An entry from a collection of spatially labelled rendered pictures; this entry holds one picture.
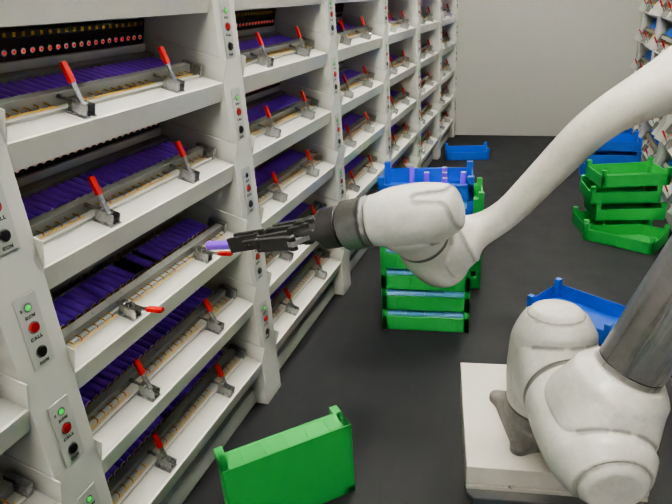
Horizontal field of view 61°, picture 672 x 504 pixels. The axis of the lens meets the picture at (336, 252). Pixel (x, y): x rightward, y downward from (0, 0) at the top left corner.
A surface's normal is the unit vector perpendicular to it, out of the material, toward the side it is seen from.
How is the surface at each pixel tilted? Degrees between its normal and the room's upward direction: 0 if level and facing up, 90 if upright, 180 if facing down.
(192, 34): 90
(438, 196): 38
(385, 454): 0
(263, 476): 90
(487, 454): 2
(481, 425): 2
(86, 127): 107
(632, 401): 52
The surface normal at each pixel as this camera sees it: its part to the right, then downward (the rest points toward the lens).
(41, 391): 0.94, 0.08
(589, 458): -0.63, -0.23
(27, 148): 0.92, 0.34
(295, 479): 0.43, 0.34
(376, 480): -0.06, -0.91
